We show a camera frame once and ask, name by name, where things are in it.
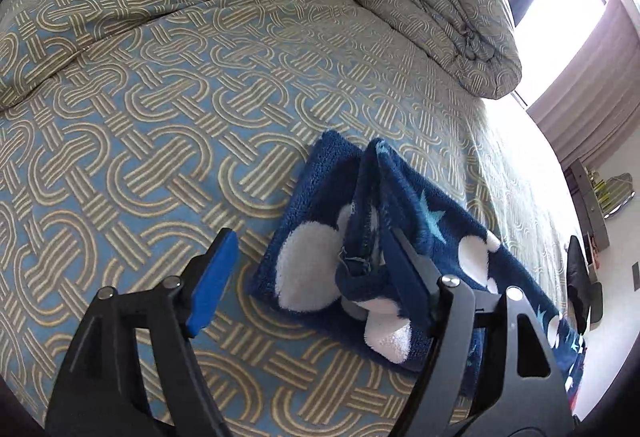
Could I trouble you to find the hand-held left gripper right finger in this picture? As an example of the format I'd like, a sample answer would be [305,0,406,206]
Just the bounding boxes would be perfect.
[387,228,573,437]

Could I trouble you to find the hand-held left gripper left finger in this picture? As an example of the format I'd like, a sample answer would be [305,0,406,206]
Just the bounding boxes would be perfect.
[44,228,240,437]

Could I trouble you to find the blue star fleece pants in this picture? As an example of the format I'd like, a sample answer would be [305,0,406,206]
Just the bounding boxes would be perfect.
[247,129,588,398]

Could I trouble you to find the bed with patterned cover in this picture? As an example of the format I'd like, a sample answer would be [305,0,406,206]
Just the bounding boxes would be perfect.
[0,0,576,437]

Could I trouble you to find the black folded cloth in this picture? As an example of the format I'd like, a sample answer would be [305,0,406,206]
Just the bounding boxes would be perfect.
[567,234,603,333]

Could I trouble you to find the wooden shelf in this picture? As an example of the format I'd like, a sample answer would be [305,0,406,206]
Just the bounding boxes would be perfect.
[565,159,636,250]

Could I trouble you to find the beige curtain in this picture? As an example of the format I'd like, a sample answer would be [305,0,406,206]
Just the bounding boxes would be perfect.
[527,2,640,168]

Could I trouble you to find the folded patterned duvet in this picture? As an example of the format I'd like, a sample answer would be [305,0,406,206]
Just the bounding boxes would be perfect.
[252,0,523,98]

